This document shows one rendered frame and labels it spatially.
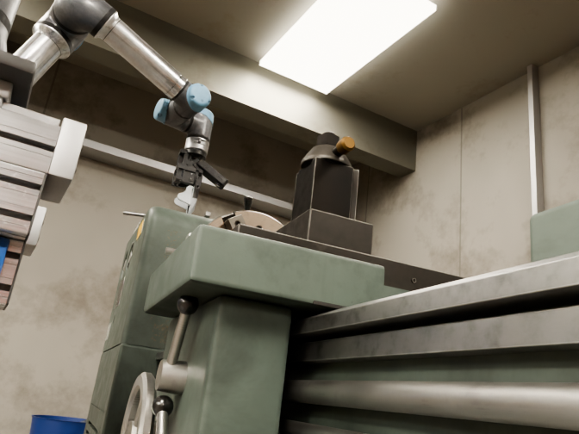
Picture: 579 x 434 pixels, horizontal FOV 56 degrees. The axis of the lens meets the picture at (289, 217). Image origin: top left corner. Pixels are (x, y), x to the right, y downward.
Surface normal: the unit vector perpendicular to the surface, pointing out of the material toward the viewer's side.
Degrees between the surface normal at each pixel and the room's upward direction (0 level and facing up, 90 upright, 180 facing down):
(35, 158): 90
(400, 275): 90
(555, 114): 90
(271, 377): 90
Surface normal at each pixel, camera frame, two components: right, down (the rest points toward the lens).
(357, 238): 0.39, -0.26
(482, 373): -0.91, -0.23
